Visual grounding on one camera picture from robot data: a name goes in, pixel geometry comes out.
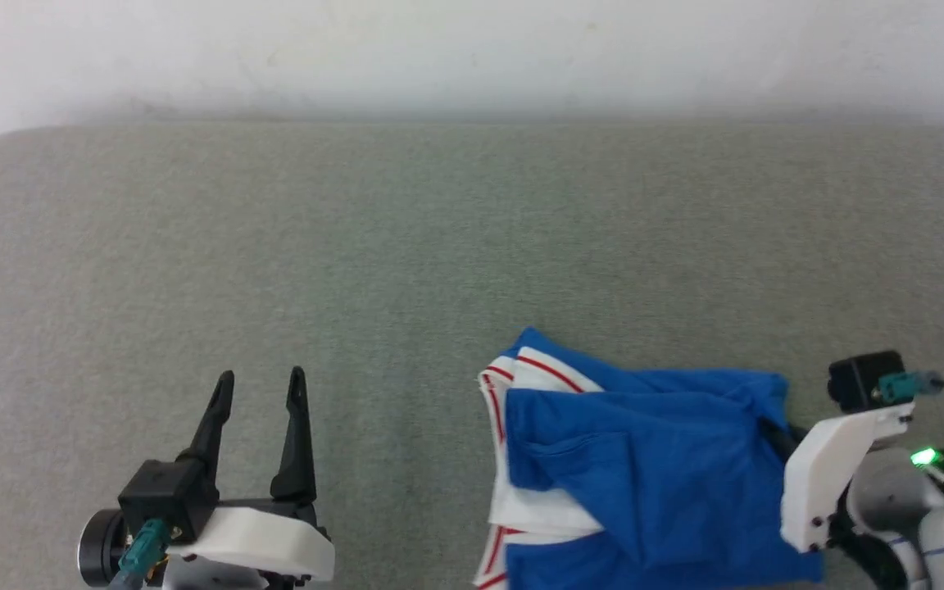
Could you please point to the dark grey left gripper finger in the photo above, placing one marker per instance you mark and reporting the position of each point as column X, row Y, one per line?
column 216, row 426
column 297, row 442

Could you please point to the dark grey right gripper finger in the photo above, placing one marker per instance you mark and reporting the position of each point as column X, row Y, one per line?
column 782, row 441

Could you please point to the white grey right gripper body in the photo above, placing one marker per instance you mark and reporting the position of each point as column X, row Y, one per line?
column 820, row 475

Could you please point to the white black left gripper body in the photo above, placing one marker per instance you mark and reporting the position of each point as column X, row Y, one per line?
column 267, row 537

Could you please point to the blue garment white red trim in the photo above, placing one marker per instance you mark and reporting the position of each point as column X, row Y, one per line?
column 652, row 475

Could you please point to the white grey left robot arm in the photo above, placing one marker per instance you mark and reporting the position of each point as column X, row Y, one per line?
column 99, row 549

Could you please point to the grey fabric sofa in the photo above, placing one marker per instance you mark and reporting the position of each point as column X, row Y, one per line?
column 439, row 246

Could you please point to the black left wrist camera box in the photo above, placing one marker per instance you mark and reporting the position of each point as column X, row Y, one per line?
column 165, row 492

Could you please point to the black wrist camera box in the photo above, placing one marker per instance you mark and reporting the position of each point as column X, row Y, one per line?
column 165, row 492
column 857, row 381

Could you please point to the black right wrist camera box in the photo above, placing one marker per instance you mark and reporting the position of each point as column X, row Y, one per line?
column 857, row 381

